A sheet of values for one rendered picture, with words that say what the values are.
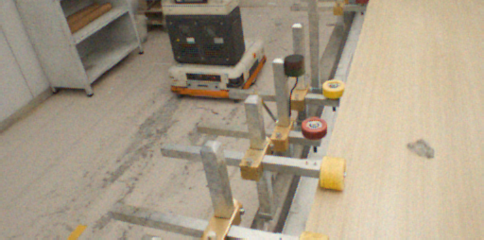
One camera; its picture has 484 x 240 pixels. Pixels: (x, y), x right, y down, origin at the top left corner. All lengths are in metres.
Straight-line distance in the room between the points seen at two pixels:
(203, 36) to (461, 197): 2.35
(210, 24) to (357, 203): 2.21
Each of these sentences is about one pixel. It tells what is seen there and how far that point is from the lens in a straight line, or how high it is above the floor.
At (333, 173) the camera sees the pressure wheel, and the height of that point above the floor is 0.97.
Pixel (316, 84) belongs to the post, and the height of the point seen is 0.74.
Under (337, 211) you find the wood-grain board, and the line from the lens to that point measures 1.03.
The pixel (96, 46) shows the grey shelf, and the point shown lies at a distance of 4.56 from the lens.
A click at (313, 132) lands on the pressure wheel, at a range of 1.27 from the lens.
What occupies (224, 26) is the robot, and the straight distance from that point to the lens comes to 2.99.
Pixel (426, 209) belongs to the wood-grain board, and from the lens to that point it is 1.06.
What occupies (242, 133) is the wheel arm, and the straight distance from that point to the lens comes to 1.38.
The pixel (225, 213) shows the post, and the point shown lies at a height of 0.99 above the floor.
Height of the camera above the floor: 1.65
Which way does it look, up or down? 32 degrees down
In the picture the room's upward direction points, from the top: 9 degrees counter-clockwise
